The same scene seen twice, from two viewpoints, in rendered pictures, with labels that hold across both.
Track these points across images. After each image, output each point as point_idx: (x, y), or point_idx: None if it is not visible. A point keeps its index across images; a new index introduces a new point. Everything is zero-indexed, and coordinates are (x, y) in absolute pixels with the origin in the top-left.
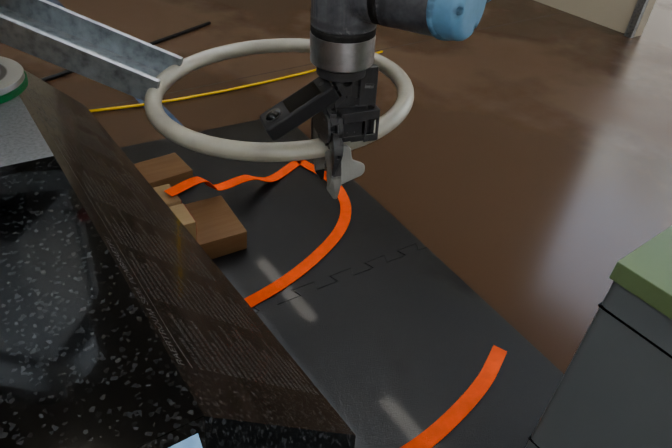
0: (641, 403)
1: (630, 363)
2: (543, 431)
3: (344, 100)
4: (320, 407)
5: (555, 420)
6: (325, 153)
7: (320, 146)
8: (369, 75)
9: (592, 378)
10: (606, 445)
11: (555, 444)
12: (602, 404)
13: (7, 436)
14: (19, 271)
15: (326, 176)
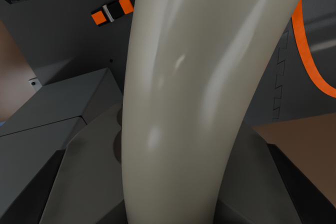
0: (0, 191)
1: (0, 209)
2: (71, 125)
3: None
4: None
5: (62, 135)
6: (122, 192)
7: (131, 212)
8: None
9: (32, 176)
10: (31, 151)
11: (64, 126)
12: (28, 168)
13: None
14: None
15: (119, 126)
